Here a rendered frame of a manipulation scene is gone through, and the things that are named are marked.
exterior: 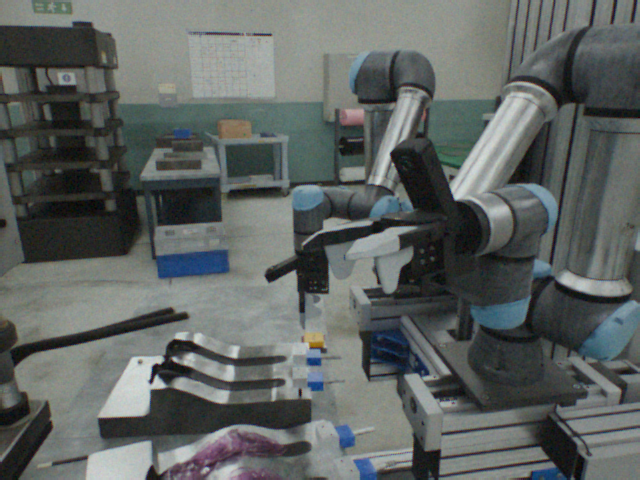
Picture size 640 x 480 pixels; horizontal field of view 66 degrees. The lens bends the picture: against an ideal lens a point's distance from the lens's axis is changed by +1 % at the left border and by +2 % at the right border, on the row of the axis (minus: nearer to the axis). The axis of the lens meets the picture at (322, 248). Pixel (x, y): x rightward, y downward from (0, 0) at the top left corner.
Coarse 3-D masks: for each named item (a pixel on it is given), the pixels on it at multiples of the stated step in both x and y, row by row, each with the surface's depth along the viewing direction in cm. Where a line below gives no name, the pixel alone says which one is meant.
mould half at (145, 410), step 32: (224, 352) 134; (256, 352) 136; (288, 352) 135; (128, 384) 126; (160, 384) 113; (192, 384) 116; (288, 384) 121; (128, 416) 114; (160, 416) 115; (192, 416) 115; (224, 416) 116; (256, 416) 116; (288, 416) 117
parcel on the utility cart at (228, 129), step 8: (224, 120) 672; (232, 120) 676; (240, 120) 681; (224, 128) 651; (232, 128) 655; (240, 128) 658; (248, 128) 663; (224, 136) 655; (232, 136) 658; (240, 136) 662; (248, 136) 666
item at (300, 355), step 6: (294, 348) 132; (300, 348) 132; (294, 354) 129; (300, 354) 129; (306, 354) 131; (312, 354) 131; (318, 354) 131; (294, 360) 129; (300, 360) 129; (306, 360) 130; (312, 360) 130; (318, 360) 130
